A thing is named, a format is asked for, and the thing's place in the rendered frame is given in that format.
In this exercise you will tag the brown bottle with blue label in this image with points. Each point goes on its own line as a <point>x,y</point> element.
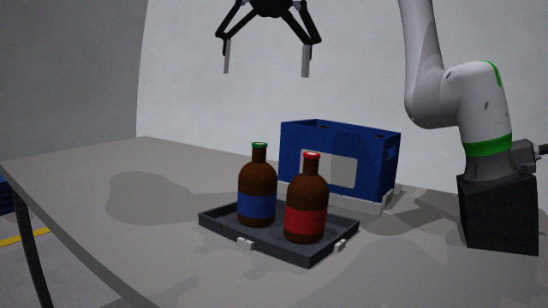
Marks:
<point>257,190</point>

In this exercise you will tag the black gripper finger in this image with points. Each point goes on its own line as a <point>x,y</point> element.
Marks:
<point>226,37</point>
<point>314,38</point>

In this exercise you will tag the dark blue crate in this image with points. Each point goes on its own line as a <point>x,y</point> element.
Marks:
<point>352,164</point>

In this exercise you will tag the brown glass bottle with red label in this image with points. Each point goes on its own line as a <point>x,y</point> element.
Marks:
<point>306,203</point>

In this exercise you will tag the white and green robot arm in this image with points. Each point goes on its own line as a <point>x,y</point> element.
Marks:
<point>470,96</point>

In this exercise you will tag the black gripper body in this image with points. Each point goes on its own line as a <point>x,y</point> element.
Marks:
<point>271,10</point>

